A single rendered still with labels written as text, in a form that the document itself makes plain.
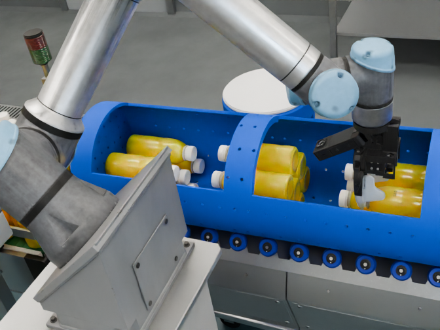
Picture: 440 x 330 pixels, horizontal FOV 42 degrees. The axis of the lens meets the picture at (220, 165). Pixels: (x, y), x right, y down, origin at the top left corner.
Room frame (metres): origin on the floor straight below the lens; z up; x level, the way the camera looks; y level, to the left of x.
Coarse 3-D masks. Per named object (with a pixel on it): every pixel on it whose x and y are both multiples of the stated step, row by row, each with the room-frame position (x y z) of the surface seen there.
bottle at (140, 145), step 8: (136, 136) 1.29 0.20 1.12; (144, 136) 1.28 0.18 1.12; (152, 136) 1.28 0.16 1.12; (128, 144) 1.27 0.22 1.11; (136, 144) 1.26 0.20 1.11; (144, 144) 1.26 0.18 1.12; (152, 144) 1.25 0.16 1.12; (160, 144) 1.24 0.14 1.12; (168, 144) 1.23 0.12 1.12; (176, 144) 1.23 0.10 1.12; (184, 144) 1.23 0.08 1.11; (128, 152) 1.26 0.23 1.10; (136, 152) 1.25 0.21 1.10; (144, 152) 1.24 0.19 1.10; (152, 152) 1.23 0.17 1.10; (176, 152) 1.21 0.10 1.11; (184, 152) 1.21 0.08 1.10; (176, 160) 1.21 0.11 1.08; (184, 160) 1.22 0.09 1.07
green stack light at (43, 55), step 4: (44, 48) 1.77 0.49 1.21; (48, 48) 1.79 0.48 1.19; (32, 52) 1.77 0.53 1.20; (36, 52) 1.76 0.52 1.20; (40, 52) 1.76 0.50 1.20; (44, 52) 1.77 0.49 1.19; (48, 52) 1.78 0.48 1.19; (32, 56) 1.77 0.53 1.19; (36, 56) 1.76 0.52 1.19; (40, 56) 1.76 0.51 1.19; (44, 56) 1.77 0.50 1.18; (48, 56) 1.78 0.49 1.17; (32, 60) 1.78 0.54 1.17; (36, 60) 1.76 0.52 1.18; (40, 60) 1.76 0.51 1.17; (44, 60) 1.77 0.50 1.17; (48, 60) 1.77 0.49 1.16; (36, 64) 1.77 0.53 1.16; (40, 64) 1.76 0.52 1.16
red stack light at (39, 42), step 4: (40, 36) 1.78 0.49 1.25; (44, 36) 1.79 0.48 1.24; (28, 40) 1.77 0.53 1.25; (32, 40) 1.76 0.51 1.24; (36, 40) 1.77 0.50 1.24; (40, 40) 1.77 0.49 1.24; (44, 40) 1.78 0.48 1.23; (28, 44) 1.77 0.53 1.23; (32, 44) 1.76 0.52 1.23; (36, 44) 1.76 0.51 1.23; (40, 44) 1.77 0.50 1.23; (44, 44) 1.78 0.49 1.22; (28, 48) 1.78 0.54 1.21; (32, 48) 1.76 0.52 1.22; (36, 48) 1.76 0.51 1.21; (40, 48) 1.77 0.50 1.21
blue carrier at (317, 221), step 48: (96, 144) 1.25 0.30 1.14; (192, 144) 1.30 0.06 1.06; (240, 144) 1.03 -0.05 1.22; (288, 144) 1.18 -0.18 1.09; (432, 144) 0.89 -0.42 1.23; (192, 192) 1.00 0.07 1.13; (240, 192) 0.96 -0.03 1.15; (336, 192) 1.08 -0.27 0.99; (432, 192) 0.81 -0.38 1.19; (288, 240) 0.93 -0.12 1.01; (336, 240) 0.86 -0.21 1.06; (384, 240) 0.81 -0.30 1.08; (432, 240) 0.77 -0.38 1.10
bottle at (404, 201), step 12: (384, 192) 0.89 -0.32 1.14; (396, 192) 0.88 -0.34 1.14; (408, 192) 0.87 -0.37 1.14; (420, 192) 0.87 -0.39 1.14; (372, 204) 0.88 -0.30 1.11; (384, 204) 0.87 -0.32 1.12; (396, 204) 0.86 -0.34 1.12; (408, 204) 0.85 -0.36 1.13; (420, 204) 0.84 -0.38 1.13; (408, 216) 0.84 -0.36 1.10
